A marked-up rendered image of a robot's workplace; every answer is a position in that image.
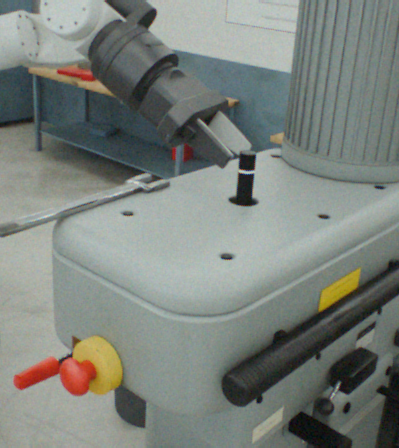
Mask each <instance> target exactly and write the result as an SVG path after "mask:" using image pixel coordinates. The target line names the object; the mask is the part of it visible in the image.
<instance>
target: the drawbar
mask: <svg viewBox="0 0 399 448"><path fill-rule="evenodd" d="M255 161H256V153H255V152H254V151H250V150H243V151H240V156H239V169H240V170H244V171H253V170H255ZM253 180H254V173H251V174H245V173H241V172H239V170H238V177H237V187H236V198H235V205H241V206H252V198H253Z"/></svg>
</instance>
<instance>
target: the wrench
mask: <svg viewBox="0 0 399 448"><path fill-rule="evenodd" d="M151 180H152V175H151V174H148V173H145V174H143V175H140V176H137V177H133V178H132V179H130V180H127V181H125V184H124V185H121V186H119V187H116V188H113V189H110V190H107V191H104V192H101V193H95V194H93V195H90V196H86V197H83V198H81V199H78V200H75V201H72V202H70V203H66V204H63V205H58V206H55V207H52V208H49V209H46V210H43V211H40V212H37V213H35V214H32V215H29V216H25V217H20V218H17V219H14V220H11V221H9V222H5V223H2V224H0V238H5V237H7V236H10V235H12V234H15V233H18V232H21V231H23V230H26V229H32V228H35V227H37V226H40V225H43V224H46V223H48V222H51V221H54V220H57V219H59V218H62V217H68V216H71V215H73V214H76V213H79V212H82V211H83V210H86V209H89V208H92V207H95V206H97V205H103V204H106V203H108V202H111V201H114V200H117V199H120V198H122V197H125V196H128V195H131V194H133V193H139V192H141V191H142V192H144V193H151V192H156V191H158V190H161V189H163V188H166V187H168V186H170V181H168V180H161V181H155V182H152V183H149V184H145V183H144V182H147V181H151Z"/></svg>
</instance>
